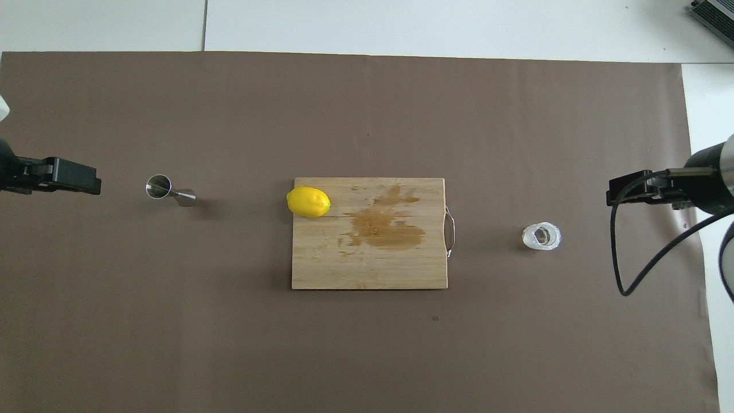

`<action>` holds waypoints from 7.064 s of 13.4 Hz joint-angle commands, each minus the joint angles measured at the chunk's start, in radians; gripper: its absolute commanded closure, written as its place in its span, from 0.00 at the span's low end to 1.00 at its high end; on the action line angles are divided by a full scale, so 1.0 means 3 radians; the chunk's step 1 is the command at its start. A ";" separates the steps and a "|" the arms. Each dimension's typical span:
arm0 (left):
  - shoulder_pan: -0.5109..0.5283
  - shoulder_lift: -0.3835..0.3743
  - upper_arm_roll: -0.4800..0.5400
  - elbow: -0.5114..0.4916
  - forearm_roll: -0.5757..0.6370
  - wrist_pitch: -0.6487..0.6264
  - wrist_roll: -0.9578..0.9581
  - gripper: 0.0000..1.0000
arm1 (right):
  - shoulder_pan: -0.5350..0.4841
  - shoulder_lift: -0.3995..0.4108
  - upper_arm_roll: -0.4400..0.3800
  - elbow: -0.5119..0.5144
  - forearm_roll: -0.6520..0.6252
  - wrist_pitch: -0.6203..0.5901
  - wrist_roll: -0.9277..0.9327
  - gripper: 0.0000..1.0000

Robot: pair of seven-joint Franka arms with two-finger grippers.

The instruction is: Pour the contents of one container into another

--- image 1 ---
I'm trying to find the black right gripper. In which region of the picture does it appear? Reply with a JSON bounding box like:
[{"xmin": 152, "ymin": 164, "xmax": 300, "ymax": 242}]
[{"xmin": 608, "ymin": 142, "xmax": 722, "ymax": 216}]

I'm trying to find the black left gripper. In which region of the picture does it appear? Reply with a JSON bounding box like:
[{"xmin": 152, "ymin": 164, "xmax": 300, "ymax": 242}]
[{"xmin": 0, "ymin": 139, "xmax": 102, "ymax": 196}]

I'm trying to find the steel double jigger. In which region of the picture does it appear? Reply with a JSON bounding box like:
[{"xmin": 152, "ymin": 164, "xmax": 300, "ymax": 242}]
[{"xmin": 146, "ymin": 174, "xmax": 197, "ymax": 208}]

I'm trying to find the small clear glass cup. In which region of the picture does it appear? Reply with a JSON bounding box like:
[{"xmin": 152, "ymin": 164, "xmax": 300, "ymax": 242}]
[{"xmin": 521, "ymin": 221, "xmax": 563, "ymax": 251}]

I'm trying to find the grey ribbed metal device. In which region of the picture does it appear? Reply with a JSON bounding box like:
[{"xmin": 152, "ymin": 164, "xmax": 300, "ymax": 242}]
[{"xmin": 688, "ymin": 0, "xmax": 734, "ymax": 32}]

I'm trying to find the brown paper table mat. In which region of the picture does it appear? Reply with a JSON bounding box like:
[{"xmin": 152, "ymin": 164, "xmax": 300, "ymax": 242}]
[{"xmin": 0, "ymin": 50, "xmax": 720, "ymax": 413}]

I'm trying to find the yellow lemon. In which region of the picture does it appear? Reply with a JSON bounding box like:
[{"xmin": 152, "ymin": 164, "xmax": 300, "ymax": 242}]
[{"xmin": 286, "ymin": 186, "xmax": 332, "ymax": 219}]

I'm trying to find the wooden cutting board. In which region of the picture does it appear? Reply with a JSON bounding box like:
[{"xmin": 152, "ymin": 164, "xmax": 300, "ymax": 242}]
[{"xmin": 291, "ymin": 177, "xmax": 456, "ymax": 290}]

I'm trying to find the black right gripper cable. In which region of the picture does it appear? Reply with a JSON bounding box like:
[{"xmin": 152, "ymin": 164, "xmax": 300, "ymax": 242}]
[{"xmin": 610, "ymin": 169, "xmax": 734, "ymax": 297}]

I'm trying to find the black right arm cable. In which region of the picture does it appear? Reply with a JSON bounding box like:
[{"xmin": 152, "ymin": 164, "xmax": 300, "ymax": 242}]
[{"xmin": 719, "ymin": 221, "xmax": 734, "ymax": 303}]

